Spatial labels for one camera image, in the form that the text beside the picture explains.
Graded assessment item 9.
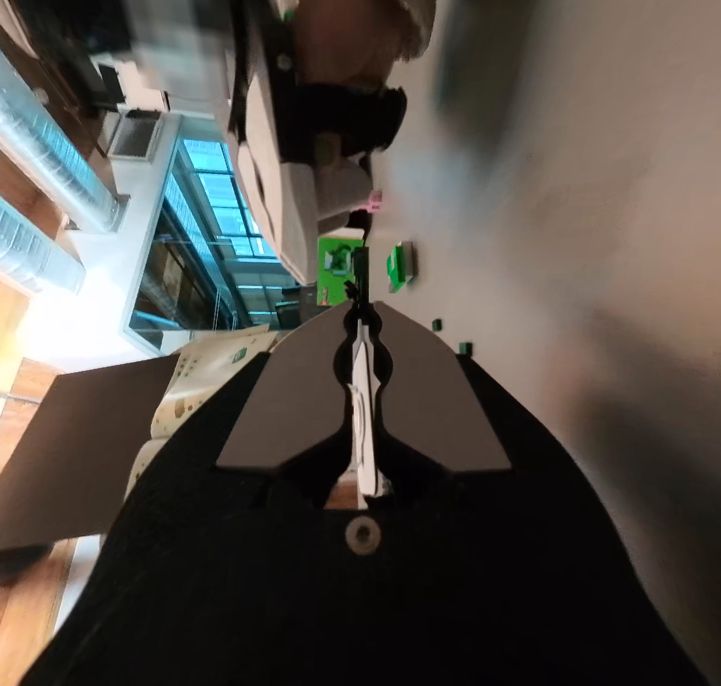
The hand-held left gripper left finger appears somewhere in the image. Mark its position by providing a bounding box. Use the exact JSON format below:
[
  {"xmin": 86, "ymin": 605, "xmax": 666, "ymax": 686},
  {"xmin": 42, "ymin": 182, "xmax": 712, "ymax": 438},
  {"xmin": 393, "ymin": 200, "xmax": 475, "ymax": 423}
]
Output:
[{"xmin": 216, "ymin": 302, "xmax": 362, "ymax": 475}]

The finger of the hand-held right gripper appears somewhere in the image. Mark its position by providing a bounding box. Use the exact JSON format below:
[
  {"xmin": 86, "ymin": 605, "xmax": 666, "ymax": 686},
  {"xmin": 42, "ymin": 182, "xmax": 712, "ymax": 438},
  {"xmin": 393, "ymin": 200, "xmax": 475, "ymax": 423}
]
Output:
[
  {"xmin": 264, "ymin": 161, "xmax": 321, "ymax": 284},
  {"xmin": 232, "ymin": 71, "xmax": 282, "ymax": 239}
]

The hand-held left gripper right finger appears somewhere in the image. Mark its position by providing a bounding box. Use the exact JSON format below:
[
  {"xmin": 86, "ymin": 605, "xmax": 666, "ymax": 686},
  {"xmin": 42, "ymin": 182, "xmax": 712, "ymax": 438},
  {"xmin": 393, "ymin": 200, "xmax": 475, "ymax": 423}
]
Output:
[{"xmin": 367, "ymin": 300, "xmax": 513, "ymax": 474}]

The white plastic piece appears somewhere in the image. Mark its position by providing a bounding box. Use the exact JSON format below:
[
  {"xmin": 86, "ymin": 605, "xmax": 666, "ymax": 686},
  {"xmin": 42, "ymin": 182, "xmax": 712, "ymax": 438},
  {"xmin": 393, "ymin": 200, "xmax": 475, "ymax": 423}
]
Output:
[{"xmin": 346, "ymin": 326, "xmax": 393, "ymax": 499}]

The green lego box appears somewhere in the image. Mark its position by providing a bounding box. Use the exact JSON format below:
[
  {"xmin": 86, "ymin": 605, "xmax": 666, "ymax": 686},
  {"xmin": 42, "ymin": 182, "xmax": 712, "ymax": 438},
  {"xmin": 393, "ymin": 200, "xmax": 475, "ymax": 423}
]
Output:
[{"xmin": 317, "ymin": 236, "xmax": 368, "ymax": 307}]

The person's right hand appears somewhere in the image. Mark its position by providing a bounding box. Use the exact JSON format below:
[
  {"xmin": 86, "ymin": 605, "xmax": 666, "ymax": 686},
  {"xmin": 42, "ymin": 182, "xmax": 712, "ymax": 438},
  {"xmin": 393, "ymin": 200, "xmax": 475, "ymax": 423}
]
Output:
[{"xmin": 293, "ymin": 0, "xmax": 407, "ymax": 88}]

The cream printed paper booklet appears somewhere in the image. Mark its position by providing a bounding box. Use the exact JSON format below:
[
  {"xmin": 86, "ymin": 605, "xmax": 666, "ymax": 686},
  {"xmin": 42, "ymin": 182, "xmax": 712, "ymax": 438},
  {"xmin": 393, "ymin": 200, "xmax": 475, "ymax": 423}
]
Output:
[{"xmin": 125, "ymin": 325, "xmax": 279, "ymax": 492}]

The large glass window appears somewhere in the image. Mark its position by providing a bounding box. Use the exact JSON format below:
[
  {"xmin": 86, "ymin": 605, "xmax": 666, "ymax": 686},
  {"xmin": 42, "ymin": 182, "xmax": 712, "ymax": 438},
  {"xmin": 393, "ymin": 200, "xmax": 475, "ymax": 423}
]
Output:
[{"xmin": 127, "ymin": 133, "xmax": 302, "ymax": 338}]

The small green box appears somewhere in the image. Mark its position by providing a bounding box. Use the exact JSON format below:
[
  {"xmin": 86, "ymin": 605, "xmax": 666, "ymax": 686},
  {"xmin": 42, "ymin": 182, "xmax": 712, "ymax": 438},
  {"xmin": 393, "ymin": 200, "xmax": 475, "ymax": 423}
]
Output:
[{"xmin": 385, "ymin": 240, "xmax": 419, "ymax": 295}]

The white ceiling air vent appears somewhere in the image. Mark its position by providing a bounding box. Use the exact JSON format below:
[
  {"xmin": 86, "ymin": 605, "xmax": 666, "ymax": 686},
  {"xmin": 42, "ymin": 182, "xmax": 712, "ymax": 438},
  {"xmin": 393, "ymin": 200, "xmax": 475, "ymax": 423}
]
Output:
[{"xmin": 108, "ymin": 108, "xmax": 165, "ymax": 162}]

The brown cardboard sheet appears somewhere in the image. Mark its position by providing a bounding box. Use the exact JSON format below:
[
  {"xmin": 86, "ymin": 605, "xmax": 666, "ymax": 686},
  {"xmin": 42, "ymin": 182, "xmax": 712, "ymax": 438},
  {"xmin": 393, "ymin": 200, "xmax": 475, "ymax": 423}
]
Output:
[{"xmin": 0, "ymin": 353, "xmax": 182, "ymax": 553}]

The silver ventilation duct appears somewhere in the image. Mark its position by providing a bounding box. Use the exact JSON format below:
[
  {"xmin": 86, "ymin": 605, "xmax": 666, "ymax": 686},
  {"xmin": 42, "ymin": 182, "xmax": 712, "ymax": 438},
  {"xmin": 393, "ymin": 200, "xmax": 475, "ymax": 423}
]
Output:
[
  {"xmin": 0, "ymin": 201, "xmax": 86, "ymax": 295},
  {"xmin": 0, "ymin": 50, "xmax": 124, "ymax": 234}
]

